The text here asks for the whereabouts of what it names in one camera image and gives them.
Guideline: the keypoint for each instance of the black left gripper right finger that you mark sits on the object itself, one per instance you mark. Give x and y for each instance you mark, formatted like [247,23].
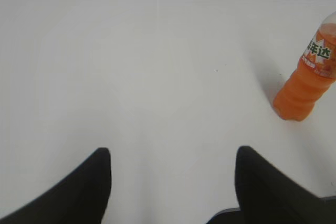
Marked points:
[266,195]

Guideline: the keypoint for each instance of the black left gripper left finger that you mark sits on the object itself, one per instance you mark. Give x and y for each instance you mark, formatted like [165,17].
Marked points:
[81,197]

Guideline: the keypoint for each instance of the orange soda plastic bottle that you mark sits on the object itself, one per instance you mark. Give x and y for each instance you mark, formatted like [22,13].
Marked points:
[314,75]

